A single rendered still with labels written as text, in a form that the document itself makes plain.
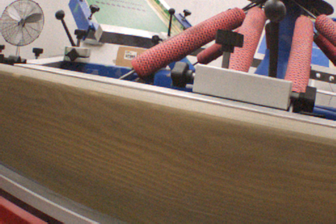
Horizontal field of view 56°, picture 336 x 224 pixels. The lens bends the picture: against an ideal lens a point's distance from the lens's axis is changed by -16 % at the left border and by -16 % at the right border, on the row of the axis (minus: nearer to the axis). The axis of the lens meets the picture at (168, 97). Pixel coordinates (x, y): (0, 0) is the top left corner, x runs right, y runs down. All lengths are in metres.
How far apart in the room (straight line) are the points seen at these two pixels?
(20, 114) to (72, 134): 0.04
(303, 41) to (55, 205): 0.63
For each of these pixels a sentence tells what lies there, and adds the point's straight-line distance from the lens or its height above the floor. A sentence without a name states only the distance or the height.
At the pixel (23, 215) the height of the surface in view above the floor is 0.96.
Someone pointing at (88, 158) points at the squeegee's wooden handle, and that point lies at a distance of 0.18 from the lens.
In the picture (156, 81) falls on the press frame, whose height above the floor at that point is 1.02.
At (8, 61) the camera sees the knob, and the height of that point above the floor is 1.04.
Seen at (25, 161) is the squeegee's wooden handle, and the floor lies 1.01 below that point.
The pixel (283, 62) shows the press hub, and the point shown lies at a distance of 0.95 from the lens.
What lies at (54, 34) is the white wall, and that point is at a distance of 5.75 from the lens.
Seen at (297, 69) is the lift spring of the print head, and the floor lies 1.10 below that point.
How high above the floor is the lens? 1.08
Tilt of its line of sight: 6 degrees down
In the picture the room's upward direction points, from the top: 9 degrees clockwise
